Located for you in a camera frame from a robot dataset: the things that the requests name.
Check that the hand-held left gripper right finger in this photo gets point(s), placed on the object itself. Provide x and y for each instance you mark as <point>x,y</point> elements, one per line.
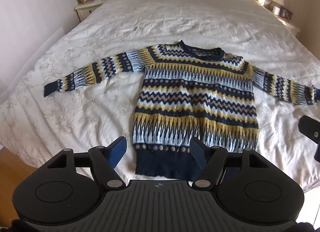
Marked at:
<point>197,153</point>

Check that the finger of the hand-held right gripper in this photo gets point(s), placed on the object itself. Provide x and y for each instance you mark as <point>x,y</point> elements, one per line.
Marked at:
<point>311,128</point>

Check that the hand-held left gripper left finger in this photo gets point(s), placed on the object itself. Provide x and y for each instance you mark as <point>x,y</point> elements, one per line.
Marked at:
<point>117,150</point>

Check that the navy yellow patterned knit sweater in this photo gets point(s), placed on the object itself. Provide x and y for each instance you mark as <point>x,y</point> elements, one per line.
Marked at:
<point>195,97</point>

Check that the cream nightstand with white speaker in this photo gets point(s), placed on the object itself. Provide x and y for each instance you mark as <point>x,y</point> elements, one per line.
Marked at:
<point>291,26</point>

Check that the white cylinder speaker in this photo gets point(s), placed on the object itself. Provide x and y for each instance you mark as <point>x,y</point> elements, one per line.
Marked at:
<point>276,9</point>

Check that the cream embroidered bedspread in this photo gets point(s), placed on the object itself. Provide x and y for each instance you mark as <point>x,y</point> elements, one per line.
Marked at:
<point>175,22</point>

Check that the cream nightstand with photo and clock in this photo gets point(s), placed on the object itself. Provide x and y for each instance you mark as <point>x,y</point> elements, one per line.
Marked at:
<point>87,7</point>

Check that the dark wooden photo frame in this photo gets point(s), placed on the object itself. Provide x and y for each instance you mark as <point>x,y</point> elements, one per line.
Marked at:
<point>285,12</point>

